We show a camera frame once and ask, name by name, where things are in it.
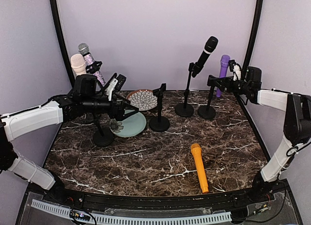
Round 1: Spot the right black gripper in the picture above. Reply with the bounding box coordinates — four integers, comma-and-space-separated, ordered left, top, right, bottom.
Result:
214, 76, 251, 95

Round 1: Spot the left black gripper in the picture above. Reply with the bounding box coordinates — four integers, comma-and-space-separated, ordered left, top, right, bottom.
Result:
82, 91, 138, 121

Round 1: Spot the black stand of purple microphone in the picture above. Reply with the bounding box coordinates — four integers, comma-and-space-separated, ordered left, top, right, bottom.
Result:
198, 87, 216, 120

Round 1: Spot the black microphone white ring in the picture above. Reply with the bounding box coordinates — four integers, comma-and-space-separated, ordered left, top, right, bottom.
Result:
191, 36, 219, 78

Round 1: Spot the orange microphone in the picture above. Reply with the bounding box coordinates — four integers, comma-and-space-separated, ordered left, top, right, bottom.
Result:
190, 143, 209, 193

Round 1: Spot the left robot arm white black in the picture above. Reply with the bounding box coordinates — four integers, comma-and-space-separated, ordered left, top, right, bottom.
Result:
0, 73, 138, 204

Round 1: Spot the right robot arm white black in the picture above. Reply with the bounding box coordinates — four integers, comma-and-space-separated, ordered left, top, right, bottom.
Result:
207, 67, 311, 203

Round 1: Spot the empty black microphone stand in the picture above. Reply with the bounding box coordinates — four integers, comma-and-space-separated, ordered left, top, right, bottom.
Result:
149, 83, 170, 132

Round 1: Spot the black stand of cream microphone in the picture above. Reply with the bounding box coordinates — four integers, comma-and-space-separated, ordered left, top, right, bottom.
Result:
92, 113, 114, 147

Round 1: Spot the cream pink microphone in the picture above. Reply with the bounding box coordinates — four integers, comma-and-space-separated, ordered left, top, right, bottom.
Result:
70, 53, 86, 76

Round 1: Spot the glitter silver purple microphone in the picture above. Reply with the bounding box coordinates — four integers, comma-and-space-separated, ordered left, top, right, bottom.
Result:
78, 43, 106, 86

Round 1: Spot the light green plate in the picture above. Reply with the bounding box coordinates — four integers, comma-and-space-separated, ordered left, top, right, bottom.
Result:
109, 112, 147, 138

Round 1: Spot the floral patterned bowl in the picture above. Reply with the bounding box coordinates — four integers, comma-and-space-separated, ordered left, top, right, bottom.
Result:
126, 89, 157, 111

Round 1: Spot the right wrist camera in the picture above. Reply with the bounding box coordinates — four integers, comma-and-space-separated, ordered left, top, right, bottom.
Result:
228, 59, 242, 81

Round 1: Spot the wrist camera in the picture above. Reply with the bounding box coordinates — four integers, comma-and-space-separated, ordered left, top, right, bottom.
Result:
104, 73, 126, 101
228, 59, 242, 81

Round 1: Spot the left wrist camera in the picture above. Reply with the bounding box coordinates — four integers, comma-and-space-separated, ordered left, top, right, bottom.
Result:
104, 73, 126, 101

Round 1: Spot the right black frame post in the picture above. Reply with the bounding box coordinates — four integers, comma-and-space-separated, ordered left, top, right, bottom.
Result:
242, 0, 263, 72

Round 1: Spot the black frame post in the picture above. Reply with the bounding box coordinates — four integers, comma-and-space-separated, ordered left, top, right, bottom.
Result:
242, 0, 263, 72
49, 0, 75, 87

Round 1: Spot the left black frame post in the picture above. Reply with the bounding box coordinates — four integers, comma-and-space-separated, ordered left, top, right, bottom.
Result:
49, 0, 75, 87

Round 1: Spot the white slotted cable duct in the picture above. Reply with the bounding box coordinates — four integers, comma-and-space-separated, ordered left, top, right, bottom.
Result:
31, 199, 232, 225

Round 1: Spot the black front rail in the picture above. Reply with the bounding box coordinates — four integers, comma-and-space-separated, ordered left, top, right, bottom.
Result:
43, 186, 268, 212

